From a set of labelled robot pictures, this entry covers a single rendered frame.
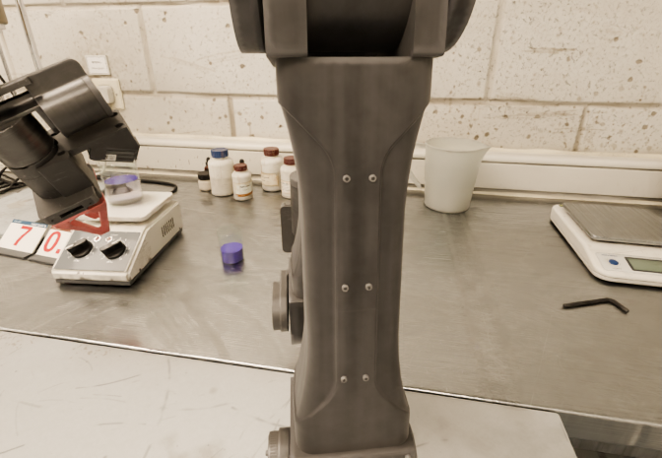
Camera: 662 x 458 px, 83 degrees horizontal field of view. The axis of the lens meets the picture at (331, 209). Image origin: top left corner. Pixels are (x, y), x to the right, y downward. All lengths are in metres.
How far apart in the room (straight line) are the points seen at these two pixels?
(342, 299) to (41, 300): 0.60
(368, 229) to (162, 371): 0.40
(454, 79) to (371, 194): 0.86
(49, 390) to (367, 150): 0.48
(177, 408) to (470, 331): 0.37
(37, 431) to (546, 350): 0.57
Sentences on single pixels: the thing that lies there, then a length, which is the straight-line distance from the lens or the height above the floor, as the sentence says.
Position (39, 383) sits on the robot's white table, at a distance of 0.57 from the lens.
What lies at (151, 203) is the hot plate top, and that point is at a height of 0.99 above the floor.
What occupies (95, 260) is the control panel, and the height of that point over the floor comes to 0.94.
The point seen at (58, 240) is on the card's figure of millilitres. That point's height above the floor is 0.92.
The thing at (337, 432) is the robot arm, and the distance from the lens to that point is 0.22.
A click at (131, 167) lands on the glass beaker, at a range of 0.74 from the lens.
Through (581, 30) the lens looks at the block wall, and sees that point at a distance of 1.06.
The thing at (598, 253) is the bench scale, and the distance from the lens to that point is 0.78.
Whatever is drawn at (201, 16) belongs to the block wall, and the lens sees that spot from 1.12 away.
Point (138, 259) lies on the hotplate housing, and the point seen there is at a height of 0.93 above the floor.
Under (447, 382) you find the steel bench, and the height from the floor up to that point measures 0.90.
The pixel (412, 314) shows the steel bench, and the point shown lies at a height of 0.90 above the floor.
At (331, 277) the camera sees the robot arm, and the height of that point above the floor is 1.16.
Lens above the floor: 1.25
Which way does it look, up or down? 24 degrees down
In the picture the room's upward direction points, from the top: straight up
